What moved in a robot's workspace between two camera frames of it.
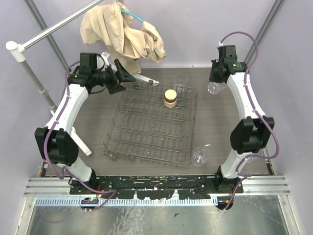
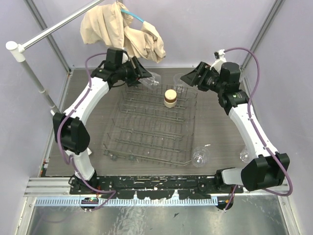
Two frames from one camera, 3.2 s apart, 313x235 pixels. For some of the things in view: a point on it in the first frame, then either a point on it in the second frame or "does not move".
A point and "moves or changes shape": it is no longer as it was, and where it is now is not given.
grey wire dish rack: (142, 128) does not move
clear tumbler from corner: (213, 87) moves or changes shape
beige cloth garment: (108, 26) does not move
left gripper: (115, 78) → (135, 71)
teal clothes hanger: (132, 14) does not move
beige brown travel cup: (170, 98) does not move
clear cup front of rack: (199, 156) does not move
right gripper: (212, 78) → (191, 78)
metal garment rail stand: (17, 51) does not move
